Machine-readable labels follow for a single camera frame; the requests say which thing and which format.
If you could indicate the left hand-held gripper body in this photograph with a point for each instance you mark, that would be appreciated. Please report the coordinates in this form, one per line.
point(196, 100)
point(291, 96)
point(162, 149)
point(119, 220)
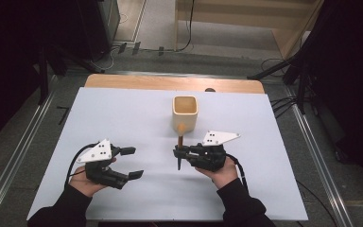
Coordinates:
point(97, 154)

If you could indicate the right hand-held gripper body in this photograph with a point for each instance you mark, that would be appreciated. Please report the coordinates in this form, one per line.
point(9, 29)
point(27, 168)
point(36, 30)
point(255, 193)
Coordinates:
point(211, 156)

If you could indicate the cream square cup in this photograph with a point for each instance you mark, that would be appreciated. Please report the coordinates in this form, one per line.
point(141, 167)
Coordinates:
point(185, 110)

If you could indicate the person's right hand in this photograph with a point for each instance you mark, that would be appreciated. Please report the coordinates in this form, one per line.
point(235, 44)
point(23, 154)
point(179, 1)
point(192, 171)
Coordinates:
point(223, 176)

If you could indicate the person's left hand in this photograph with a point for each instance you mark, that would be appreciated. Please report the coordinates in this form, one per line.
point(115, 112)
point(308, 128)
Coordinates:
point(83, 183)

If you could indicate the white table mat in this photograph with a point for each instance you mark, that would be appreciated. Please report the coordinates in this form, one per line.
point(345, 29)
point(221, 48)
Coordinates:
point(157, 198)

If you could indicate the wooden table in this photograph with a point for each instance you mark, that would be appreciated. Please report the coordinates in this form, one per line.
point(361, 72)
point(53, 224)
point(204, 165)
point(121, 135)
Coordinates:
point(138, 82)

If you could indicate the black metal stand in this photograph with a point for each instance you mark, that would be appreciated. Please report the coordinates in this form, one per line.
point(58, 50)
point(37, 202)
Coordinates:
point(44, 75)
point(301, 91)

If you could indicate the row of dark plugs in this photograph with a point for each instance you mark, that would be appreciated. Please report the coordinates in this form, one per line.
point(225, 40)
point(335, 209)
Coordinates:
point(136, 48)

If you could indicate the dark cabinet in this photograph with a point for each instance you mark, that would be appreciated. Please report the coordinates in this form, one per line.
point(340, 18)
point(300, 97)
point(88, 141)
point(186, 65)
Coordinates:
point(97, 25)

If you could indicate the black curtain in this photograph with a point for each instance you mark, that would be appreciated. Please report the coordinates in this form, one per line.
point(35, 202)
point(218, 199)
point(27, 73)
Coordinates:
point(353, 78)
point(6, 63)

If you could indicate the light wooden shelf unit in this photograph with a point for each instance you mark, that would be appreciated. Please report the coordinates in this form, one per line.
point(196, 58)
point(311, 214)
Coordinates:
point(249, 19)

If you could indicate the small black floor bracket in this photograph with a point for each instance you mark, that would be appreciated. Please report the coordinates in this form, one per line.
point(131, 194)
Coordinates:
point(64, 113)

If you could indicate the metal floor rail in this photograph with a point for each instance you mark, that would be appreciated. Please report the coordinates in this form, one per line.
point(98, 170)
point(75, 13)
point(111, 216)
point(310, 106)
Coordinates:
point(19, 148)
point(318, 164)

